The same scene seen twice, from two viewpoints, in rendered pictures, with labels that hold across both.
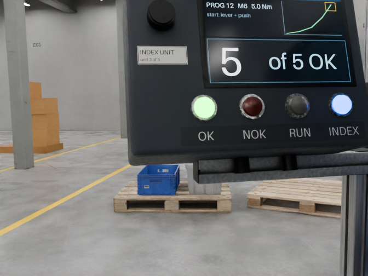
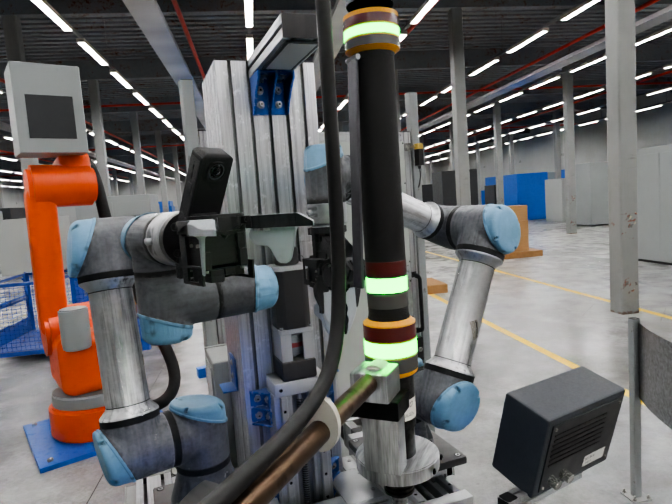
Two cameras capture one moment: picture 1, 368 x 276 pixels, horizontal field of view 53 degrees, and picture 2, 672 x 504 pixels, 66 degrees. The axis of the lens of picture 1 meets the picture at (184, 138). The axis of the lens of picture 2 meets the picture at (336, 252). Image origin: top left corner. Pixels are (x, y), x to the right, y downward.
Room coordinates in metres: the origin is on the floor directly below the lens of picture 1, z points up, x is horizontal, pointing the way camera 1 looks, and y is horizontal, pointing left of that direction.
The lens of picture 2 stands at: (1.31, -0.86, 1.68)
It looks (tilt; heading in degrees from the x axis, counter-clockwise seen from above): 6 degrees down; 160
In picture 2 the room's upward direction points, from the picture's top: 4 degrees counter-clockwise
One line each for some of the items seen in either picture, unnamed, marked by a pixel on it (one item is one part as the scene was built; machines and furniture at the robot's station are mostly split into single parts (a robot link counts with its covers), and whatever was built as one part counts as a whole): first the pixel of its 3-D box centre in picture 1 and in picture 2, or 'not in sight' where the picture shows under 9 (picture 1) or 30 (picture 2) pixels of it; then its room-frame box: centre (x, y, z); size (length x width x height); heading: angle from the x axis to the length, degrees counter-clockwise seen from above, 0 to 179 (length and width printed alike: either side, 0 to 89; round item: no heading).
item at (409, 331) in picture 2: not in sight; (389, 328); (0.93, -0.68, 1.57); 0.04 x 0.04 x 0.01
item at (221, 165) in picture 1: (286, 165); (541, 486); (0.46, -0.13, 1.04); 0.24 x 0.03 x 0.03; 101
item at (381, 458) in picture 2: not in sight; (391, 414); (0.94, -0.69, 1.50); 0.09 x 0.07 x 0.10; 136
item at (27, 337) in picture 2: not in sight; (41, 312); (-6.28, -2.24, 0.49); 1.27 x 0.88 x 0.98; 169
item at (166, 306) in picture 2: not in sight; (175, 303); (0.49, -0.83, 1.54); 0.11 x 0.08 x 0.11; 104
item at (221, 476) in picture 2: not in sight; (205, 477); (0.17, -0.80, 1.09); 0.15 x 0.15 x 0.10
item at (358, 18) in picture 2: not in sight; (370, 25); (0.93, -0.68, 1.81); 0.04 x 0.04 x 0.01
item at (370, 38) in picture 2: not in sight; (372, 46); (0.93, -0.68, 1.80); 0.04 x 0.04 x 0.01
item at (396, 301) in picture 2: not in sight; (387, 298); (0.93, -0.68, 1.60); 0.03 x 0.03 x 0.01
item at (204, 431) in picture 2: not in sight; (196, 428); (0.17, -0.80, 1.20); 0.13 x 0.12 x 0.14; 104
